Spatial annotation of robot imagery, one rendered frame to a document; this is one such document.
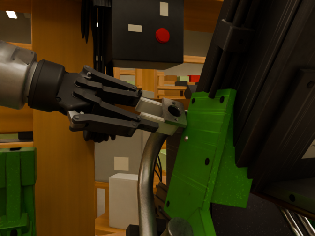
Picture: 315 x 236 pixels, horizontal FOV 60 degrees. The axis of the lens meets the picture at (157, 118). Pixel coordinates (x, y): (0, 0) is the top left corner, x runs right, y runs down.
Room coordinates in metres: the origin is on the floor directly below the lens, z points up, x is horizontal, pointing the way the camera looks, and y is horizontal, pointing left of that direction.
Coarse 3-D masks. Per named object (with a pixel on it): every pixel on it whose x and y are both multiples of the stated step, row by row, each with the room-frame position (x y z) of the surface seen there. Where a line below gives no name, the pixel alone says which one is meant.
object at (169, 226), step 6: (168, 222) 0.35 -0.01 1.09; (174, 222) 0.35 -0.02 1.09; (180, 222) 0.36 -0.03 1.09; (186, 222) 0.36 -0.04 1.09; (168, 228) 0.35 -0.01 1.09; (174, 228) 0.35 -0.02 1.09; (180, 228) 0.35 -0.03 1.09; (186, 228) 0.35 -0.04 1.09; (162, 234) 0.36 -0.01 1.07; (168, 234) 0.34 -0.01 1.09; (174, 234) 0.34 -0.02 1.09; (180, 234) 0.34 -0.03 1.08; (186, 234) 0.35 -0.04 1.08; (192, 234) 0.35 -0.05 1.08
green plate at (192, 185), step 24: (192, 96) 0.47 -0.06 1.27; (216, 96) 0.40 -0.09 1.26; (192, 120) 0.45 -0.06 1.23; (216, 120) 0.38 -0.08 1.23; (192, 144) 0.43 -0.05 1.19; (216, 144) 0.37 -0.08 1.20; (192, 168) 0.41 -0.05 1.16; (216, 168) 0.36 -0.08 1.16; (240, 168) 0.39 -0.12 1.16; (168, 192) 0.46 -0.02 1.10; (192, 192) 0.39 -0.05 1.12; (216, 192) 0.38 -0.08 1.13; (240, 192) 0.39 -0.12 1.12
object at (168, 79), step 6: (168, 78) 7.96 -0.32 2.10; (174, 78) 8.03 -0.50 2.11; (180, 78) 8.07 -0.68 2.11; (186, 78) 8.14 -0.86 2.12; (192, 78) 8.22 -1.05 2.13; (198, 78) 8.30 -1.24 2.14; (174, 84) 7.92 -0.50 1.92; (192, 84) 8.11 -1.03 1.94; (168, 90) 7.96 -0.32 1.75; (174, 90) 8.04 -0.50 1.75; (180, 90) 8.34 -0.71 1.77; (168, 96) 7.89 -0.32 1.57; (174, 96) 7.96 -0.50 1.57; (180, 96) 8.03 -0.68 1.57
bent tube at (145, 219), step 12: (168, 108) 0.48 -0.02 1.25; (180, 108) 0.48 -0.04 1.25; (168, 120) 0.44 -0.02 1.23; (180, 120) 0.45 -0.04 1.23; (156, 132) 0.49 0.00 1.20; (156, 144) 0.50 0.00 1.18; (144, 156) 0.52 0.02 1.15; (156, 156) 0.52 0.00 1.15; (144, 168) 0.51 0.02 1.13; (144, 180) 0.50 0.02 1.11; (144, 192) 0.48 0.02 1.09; (144, 204) 0.47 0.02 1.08; (144, 216) 0.45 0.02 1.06; (144, 228) 0.43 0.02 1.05; (156, 228) 0.44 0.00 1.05
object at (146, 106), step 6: (138, 102) 0.47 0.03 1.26; (144, 102) 0.47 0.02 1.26; (150, 102) 0.47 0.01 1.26; (156, 102) 0.47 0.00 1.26; (138, 108) 0.48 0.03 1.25; (144, 108) 0.48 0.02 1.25; (150, 108) 0.48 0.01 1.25; (156, 108) 0.48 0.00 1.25; (150, 114) 0.49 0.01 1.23; (156, 114) 0.49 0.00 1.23; (162, 114) 0.49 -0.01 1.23
